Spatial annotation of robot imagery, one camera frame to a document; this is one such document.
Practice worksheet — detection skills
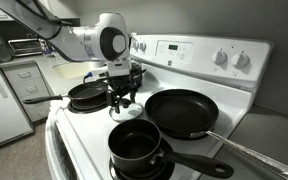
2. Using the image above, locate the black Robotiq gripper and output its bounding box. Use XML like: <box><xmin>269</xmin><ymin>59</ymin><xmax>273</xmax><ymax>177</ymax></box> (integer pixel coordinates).
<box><xmin>105</xmin><ymin>74</ymin><xmax>139</xmax><ymax>114</ymax></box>

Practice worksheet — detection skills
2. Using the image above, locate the small black saucepan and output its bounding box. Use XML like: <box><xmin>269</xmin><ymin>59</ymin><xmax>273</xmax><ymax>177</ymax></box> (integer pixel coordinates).
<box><xmin>107</xmin><ymin>118</ymin><xmax>235</xmax><ymax>179</ymax></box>

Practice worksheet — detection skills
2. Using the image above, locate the white electric stove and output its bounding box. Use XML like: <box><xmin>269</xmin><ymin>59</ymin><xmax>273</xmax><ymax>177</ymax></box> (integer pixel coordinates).
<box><xmin>44</xmin><ymin>33</ymin><xmax>274</xmax><ymax>180</ymax></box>

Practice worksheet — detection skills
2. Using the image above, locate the white stove knob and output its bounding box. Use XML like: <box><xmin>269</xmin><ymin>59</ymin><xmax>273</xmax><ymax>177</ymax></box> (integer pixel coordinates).
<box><xmin>211</xmin><ymin>49</ymin><xmax>228</xmax><ymax>66</ymax></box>
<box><xmin>138</xmin><ymin>40</ymin><xmax>148</xmax><ymax>53</ymax></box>
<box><xmin>131</xmin><ymin>39</ymin><xmax>140</xmax><ymax>52</ymax></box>
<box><xmin>230</xmin><ymin>51</ymin><xmax>251</xmax><ymax>70</ymax></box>

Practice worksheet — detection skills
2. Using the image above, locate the small black frying pan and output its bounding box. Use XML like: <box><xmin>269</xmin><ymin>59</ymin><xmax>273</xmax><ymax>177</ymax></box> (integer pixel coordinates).
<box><xmin>22</xmin><ymin>80</ymin><xmax>109</xmax><ymax>105</ymax></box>

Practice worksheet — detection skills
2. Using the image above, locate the cream kitchen sink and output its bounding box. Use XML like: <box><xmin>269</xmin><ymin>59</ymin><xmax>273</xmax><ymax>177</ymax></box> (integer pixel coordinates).
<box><xmin>52</xmin><ymin>61</ymin><xmax>108</xmax><ymax>80</ymax></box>

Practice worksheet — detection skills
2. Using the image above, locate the large black frying pan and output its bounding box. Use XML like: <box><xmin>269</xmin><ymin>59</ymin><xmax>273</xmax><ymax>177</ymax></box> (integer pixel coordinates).
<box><xmin>144</xmin><ymin>88</ymin><xmax>288</xmax><ymax>180</ymax></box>

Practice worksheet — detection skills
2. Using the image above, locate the tall grey cabinet drawer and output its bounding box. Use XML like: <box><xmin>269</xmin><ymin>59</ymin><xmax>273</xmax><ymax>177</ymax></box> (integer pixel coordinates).
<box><xmin>19</xmin><ymin>93</ymin><xmax>52</xmax><ymax>123</ymax></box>

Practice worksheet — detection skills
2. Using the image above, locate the silver toaster oven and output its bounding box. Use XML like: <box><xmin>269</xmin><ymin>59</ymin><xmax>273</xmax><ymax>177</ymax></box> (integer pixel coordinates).
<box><xmin>7</xmin><ymin>37</ymin><xmax>50</xmax><ymax>58</ymax></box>

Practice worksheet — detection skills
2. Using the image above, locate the white refrigerator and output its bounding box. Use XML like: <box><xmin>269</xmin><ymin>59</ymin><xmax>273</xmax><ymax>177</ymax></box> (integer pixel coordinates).
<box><xmin>0</xmin><ymin>46</ymin><xmax>34</xmax><ymax>153</ymax></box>

